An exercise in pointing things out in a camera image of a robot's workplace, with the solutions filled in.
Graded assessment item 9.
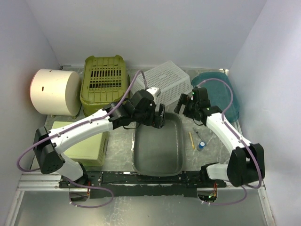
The white plastic tray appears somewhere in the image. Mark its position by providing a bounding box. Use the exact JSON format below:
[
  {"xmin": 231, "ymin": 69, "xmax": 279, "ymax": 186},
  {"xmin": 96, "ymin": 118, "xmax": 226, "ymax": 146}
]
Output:
[{"xmin": 144, "ymin": 61, "xmax": 192, "ymax": 107}]

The grey plastic tub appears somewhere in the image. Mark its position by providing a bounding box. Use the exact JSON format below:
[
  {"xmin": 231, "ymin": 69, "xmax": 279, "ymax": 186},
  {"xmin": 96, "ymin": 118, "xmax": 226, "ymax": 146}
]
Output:
[{"xmin": 132, "ymin": 112, "xmax": 185, "ymax": 177}]

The translucent blue plastic container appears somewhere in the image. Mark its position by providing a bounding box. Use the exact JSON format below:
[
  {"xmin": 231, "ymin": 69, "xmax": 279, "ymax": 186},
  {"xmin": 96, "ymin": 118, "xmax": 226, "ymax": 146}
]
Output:
[{"xmin": 191, "ymin": 72, "xmax": 239, "ymax": 123}]

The olive green plastic tub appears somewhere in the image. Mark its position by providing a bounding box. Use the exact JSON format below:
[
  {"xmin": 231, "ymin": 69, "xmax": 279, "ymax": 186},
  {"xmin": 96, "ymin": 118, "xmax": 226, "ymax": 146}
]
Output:
[{"xmin": 80, "ymin": 55, "xmax": 130, "ymax": 116}]

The pale yellow perforated basket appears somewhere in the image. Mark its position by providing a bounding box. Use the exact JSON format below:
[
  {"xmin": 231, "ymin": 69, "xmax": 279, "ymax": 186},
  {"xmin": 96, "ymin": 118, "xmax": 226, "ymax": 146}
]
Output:
[{"xmin": 50, "ymin": 120, "xmax": 111, "ymax": 166}]

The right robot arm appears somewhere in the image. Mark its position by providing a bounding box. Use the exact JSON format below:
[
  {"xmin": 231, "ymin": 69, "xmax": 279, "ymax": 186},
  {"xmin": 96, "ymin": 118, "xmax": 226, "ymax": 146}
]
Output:
[{"xmin": 174, "ymin": 88, "xmax": 265, "ymax": 187}]

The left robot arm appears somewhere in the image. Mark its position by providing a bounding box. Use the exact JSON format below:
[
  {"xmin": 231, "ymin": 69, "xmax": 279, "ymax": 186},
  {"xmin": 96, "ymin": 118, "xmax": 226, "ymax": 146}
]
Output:
[{"xmin": 33, "ymin": 87, "xmax": 165, "ymax": 188}]

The clear syringe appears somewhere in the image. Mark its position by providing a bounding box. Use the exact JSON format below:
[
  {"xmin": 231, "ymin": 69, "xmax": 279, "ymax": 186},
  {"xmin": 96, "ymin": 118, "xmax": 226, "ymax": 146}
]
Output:
[{"xmin": 193, "ymin": 127, "xmax": 202, "ymax": 140}]

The yellow pencil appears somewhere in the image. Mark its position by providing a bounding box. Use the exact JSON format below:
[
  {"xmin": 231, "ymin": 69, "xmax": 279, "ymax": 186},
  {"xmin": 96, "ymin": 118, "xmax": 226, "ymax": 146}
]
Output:
[{"xmin": 189, "ymin": 132, "xmax": 195, "ymax": 150}]

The small blue capped vial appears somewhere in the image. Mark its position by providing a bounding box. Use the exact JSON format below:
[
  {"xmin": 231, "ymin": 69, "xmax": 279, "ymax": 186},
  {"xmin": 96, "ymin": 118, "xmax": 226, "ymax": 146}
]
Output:
[{"xmin": 197, "ymin": 141, "xmax": 206, "ymax": 151}]

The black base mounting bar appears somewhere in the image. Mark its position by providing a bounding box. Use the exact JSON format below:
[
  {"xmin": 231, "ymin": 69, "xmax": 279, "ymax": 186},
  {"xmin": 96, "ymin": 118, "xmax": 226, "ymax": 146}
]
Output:
[{"xmin": 58, "ymin": 170, "xmax": 227, "ymax": 199}]

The beige cylindrical roll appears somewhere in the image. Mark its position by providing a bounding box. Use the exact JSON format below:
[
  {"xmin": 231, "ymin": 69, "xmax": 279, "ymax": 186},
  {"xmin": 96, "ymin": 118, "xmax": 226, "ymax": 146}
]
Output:
[{"xmin": 30, "ymin": 69, "xmax": 81, "ymax": 116}]

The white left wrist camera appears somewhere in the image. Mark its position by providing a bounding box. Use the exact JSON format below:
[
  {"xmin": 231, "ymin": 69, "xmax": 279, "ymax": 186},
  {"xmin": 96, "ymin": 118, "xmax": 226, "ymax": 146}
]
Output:
[{"xmin": 146, "ymin": 87, "xmax": 161, "ymax": 104}]

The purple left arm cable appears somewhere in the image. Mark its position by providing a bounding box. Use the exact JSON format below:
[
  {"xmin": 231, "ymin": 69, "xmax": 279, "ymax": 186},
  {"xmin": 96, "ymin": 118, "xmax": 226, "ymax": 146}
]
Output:
[{"xmin": 16, "ymin": 69, "xmax": 149, "ymax": 209}]

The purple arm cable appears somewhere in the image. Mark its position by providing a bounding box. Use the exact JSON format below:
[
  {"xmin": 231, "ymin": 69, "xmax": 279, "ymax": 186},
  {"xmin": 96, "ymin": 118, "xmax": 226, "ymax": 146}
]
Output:
[
  {"xmin": 16, "ymin": 69, "xmax": 149, "ymax": 209},
  {"xmin": 192, "ymin": 78, "xmax": 263, "ymax": 206}
]

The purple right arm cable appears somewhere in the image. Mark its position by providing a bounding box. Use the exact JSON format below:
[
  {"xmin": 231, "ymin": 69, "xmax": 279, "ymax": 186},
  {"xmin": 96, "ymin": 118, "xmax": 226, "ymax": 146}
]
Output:
[{"xmin": 192, "ymin": 78, "xmax": 263, "ymax": 206}]

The aluminium front frame rail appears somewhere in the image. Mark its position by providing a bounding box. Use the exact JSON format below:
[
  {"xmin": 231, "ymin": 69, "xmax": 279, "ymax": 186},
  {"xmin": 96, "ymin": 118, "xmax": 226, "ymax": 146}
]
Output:
[{"xmin": 6, "ymin": 172, "xmax": 276, "ymax": 226}]

